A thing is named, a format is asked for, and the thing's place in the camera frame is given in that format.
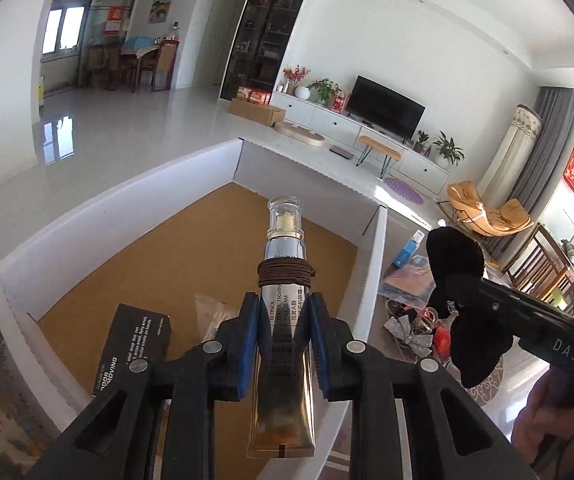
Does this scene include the red fabric pouch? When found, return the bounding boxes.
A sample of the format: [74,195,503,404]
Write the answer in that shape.
[433,323,452,363]

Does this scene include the silver gold cosmetic tube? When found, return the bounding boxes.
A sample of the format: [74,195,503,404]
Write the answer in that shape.
[247,196,315,458]

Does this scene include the black velvet scrunchie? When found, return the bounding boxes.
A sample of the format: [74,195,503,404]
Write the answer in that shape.
[426,226,514,389]

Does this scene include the brown hair tie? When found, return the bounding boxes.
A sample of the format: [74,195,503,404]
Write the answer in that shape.
[256,257,316,288]

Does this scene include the person's right hand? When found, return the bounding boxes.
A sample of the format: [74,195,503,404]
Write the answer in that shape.
[511,372,574,472]

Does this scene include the black cosmetic box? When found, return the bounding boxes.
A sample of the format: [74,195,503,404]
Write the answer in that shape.
[93,304,171,396]

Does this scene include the wooden dining chair right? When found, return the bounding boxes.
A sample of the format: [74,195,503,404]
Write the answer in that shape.
[503,223,574,313]

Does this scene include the orange lounge chair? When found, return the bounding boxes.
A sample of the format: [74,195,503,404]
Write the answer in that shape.
[436,181,534,237]

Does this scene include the clear plastic packaged item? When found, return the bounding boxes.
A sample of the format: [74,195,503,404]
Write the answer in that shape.
[378,255,436,309]

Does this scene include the white open storage box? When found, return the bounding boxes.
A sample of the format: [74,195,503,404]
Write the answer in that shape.
[0,136,389,480]

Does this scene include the white standing air conditioner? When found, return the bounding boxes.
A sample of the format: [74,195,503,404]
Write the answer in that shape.
[477,104,542,208]

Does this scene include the blue product box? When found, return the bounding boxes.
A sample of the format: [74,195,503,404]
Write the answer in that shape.
[392,230,424,269]

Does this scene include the green potted plant right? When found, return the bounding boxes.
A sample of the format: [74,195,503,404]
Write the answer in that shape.
[432,130,465,168]

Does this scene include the green potted plant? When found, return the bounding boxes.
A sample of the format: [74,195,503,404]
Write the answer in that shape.
[308,78,341,107]
[432,130,465,168]

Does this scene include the purple round mat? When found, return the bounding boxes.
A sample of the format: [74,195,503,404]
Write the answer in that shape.
[384,177,424,205]

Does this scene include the wooden bench hairpin legs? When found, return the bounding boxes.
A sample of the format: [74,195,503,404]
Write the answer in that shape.
[355,136,402,180]

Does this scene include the cardboard box on floor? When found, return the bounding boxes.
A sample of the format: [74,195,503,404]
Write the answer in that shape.
[228,99,286,128]

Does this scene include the black television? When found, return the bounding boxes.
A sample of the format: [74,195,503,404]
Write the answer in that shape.
[345,76,424,139]

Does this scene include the white tv cabinet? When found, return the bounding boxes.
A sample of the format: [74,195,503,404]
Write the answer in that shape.
[269,90,452,198]

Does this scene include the far dining table set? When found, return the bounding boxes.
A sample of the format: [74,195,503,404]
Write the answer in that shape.
[81,22,180,92]

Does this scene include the green potted plant left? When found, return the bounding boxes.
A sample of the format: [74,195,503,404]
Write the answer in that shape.
[308,78,341,107]

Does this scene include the red flowers white vase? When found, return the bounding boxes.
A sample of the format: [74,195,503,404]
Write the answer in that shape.
[282,65,311,96]

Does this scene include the black glass display cabinet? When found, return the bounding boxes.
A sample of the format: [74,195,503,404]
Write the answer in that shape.
[220,0,303,101]

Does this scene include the wall painting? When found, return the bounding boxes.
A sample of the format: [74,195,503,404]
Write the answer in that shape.
[148,0,173,24]

